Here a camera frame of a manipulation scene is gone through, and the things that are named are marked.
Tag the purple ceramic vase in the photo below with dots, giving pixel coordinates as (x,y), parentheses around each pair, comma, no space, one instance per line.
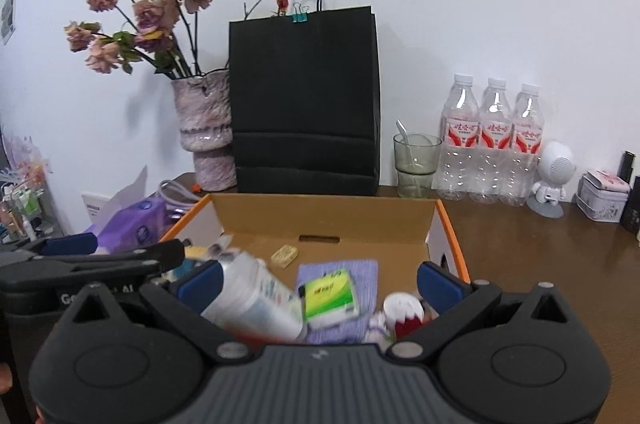
(205,114)

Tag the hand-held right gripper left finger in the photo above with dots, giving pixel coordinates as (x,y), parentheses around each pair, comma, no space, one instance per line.
(200,286)

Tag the white flat box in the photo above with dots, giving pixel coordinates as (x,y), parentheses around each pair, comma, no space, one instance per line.
(92,204)

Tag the teal binder clip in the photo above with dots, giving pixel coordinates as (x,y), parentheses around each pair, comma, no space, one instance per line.
(300,18)

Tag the white wet wipes pack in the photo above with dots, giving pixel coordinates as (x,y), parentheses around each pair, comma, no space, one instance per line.
(250,299)

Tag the black rectangular boxes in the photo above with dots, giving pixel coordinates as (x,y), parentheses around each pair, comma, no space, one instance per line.
(632,204)

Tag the wall photo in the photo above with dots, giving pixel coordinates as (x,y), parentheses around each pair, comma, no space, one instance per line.
(7,14)

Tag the white robot speaker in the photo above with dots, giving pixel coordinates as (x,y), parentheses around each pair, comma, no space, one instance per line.
(555,164)

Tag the white round disc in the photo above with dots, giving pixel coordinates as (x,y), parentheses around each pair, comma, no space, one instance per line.
(400,304)

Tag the purple tissue pack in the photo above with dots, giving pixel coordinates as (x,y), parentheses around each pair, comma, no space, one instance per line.
(135,224)

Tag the small grey tin box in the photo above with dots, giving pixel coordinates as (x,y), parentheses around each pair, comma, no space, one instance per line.
(600,199)

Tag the small pale yellow block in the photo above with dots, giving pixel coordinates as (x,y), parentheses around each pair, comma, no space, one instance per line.
(284,255)

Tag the glass cup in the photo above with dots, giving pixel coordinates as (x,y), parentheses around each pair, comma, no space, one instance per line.
(417,174)

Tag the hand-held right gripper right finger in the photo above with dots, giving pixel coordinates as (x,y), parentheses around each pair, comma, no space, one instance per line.
(437,281)

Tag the white spoon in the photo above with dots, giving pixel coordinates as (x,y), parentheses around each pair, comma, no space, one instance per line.
(402,132)

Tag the clear water bottle red label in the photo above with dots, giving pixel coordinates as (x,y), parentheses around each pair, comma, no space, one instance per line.
(525,154)
(457,144)
(495,149)

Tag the purple cloth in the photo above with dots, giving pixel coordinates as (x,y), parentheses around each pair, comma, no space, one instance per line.
(365,274)

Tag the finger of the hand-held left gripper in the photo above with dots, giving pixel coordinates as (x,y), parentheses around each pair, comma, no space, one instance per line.
(125,260)
(70,244)

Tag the red cardboard box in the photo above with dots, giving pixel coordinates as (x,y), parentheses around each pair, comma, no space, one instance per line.
(325,219)

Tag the black paper bag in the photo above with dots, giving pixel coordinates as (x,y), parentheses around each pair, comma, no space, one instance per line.
(300,104)

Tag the small green box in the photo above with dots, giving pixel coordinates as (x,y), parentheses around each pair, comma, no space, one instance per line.
(327,296)

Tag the rack of small bottles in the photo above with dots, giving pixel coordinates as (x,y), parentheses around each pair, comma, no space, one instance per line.
(22,204)

